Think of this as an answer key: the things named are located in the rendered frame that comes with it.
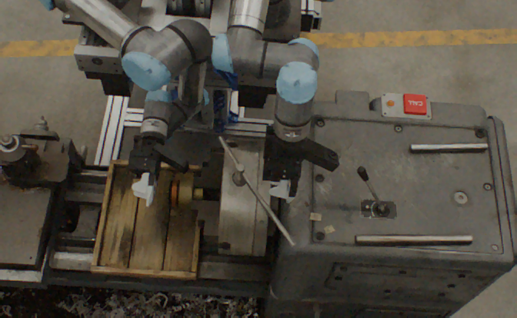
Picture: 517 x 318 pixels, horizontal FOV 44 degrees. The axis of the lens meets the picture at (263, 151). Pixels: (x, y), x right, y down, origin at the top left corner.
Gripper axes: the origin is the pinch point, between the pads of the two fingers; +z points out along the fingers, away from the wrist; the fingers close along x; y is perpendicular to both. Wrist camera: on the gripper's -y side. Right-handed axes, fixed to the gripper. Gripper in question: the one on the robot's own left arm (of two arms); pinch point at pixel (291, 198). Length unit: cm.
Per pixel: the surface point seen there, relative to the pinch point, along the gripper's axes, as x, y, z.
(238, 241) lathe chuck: -4.3, 11.3, 22.3
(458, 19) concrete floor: -211, -101, 73
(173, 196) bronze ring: -16.8, 29.6, 20.7
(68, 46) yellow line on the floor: -175, 106, 85
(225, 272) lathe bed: -13, 15, 48
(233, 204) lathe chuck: -8.0, 13.3, 12.4
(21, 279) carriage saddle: -4, 71, 44
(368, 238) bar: 2.6, -19.3, 9.3
